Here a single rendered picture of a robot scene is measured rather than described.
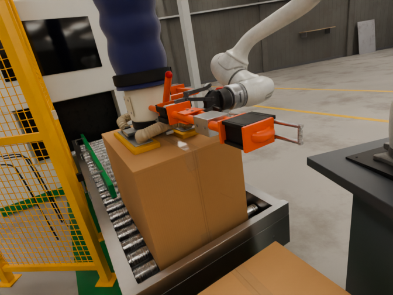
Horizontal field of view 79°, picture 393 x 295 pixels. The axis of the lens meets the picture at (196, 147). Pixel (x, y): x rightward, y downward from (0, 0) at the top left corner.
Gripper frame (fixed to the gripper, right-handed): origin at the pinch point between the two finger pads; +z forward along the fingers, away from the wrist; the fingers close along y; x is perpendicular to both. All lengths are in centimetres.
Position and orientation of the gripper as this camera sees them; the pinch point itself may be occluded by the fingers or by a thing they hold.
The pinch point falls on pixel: (176, 112)
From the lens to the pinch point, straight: 77.2
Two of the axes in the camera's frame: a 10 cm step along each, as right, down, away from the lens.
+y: 1.5, 9.2, 3.5
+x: -5.0, -2.3, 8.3
